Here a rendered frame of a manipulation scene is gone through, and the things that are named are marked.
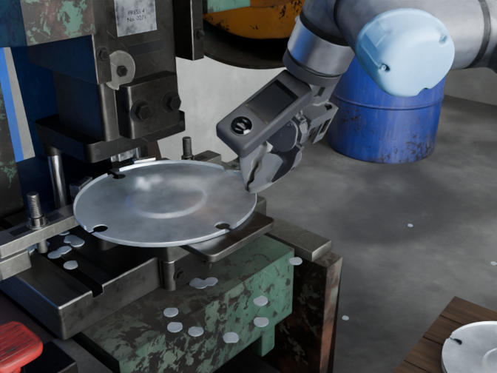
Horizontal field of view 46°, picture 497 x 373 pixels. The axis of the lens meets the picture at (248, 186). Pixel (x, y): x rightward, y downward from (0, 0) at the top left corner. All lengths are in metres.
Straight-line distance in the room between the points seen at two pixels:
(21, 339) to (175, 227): 0.27
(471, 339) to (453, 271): 0.92
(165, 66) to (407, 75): 0.49
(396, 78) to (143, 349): 0.54
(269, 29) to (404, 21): 0.64
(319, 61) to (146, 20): 0.33
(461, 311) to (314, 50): 0.96
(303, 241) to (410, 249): 1.29
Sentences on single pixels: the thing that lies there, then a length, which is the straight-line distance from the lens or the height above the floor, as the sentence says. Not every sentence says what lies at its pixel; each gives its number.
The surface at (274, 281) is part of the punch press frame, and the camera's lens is 1.06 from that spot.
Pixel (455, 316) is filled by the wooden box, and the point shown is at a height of 0.35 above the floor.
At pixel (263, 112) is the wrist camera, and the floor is 1.00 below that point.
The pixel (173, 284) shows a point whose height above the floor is 0.66.
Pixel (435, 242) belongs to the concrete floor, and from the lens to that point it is 2.43.
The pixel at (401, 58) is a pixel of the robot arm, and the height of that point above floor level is 1.09.
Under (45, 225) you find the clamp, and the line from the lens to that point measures 0.97.
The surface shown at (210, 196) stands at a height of 0.78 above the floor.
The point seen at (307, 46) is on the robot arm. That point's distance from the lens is 0.65.
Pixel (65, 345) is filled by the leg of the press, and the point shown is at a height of 0.64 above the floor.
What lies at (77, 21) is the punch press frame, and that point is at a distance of 0.78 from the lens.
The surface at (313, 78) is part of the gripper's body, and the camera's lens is 0.67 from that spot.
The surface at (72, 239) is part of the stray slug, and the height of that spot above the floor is 0.71.
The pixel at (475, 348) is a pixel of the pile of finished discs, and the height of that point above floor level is 0.37.
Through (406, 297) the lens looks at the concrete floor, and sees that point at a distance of 2.09.
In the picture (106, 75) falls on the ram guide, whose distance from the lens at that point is 0.83.
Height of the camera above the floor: 1.21
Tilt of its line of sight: 26 degrees down
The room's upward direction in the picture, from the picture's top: straight up
